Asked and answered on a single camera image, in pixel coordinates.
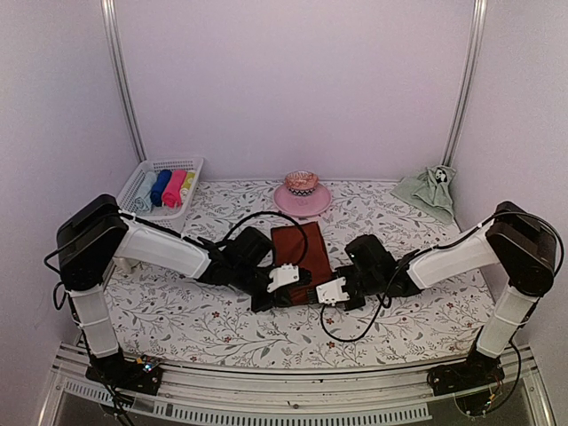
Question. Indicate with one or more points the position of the white cup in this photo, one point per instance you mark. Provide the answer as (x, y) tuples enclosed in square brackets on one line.
[(126, 265)]

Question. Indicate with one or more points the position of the patterned small bowl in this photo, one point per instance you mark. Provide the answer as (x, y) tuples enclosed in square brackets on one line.
[(301, 182)]

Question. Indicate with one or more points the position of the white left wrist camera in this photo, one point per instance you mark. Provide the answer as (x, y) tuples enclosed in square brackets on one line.
[(282, 276)]

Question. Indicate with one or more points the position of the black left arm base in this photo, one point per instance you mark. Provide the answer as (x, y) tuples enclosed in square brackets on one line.
[(141, 375)]

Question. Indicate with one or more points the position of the dark blue rolled towel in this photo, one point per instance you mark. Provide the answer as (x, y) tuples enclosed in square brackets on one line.
[(159, 186)]

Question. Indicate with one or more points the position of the pink rolled towel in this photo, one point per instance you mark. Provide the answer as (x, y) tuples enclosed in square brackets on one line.
[(171, 196)]

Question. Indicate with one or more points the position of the aluminium front rail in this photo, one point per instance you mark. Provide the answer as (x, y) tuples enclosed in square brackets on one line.
[(199, 394)]

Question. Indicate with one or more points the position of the left aluminium frame post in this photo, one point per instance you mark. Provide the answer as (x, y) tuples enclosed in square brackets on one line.
[(110, 21)]

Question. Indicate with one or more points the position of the green panda towel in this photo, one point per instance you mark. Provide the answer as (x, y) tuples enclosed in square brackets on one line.
[(429, 192)]

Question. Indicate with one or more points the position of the right aluminium frame post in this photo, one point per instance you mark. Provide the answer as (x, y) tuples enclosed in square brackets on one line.
[(476, 33)]

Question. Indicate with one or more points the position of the white plastic basket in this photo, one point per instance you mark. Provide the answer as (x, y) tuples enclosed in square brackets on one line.
[(171, 218)]

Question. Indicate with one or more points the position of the pink plate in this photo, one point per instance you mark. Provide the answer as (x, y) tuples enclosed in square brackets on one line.
[(302, 206)]

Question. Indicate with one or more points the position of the aluminium frame post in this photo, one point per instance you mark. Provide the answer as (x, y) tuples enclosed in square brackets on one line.
[(476, 33), (110, 21)]

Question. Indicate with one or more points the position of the dark red towel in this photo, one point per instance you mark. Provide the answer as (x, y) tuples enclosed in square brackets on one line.
[(306, 249)]

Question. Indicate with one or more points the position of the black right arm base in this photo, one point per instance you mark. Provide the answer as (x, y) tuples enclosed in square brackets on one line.
[(479, 377)]

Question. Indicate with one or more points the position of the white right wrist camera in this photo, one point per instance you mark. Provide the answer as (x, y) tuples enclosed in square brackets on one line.
[(332, 292)]

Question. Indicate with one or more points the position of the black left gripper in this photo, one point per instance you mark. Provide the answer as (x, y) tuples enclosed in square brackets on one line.
[(280, 297)]

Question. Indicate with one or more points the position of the light blue rolled towel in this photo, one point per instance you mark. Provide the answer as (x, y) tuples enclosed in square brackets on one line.
[(141, 200)]

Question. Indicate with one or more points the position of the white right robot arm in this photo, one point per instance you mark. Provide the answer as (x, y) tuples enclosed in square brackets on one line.
[(527, 248)]

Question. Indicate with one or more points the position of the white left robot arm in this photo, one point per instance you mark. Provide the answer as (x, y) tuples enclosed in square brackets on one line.
[(101, 232)]

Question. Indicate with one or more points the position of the yellow green rolled towel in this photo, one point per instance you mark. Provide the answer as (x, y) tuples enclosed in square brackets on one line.
[(187, 184)]

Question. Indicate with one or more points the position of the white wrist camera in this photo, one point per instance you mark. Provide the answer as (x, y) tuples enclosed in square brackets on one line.
[(282, 276), (332, 292)]

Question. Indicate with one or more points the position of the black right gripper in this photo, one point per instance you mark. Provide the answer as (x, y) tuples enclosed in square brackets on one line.
[(355, 304)]

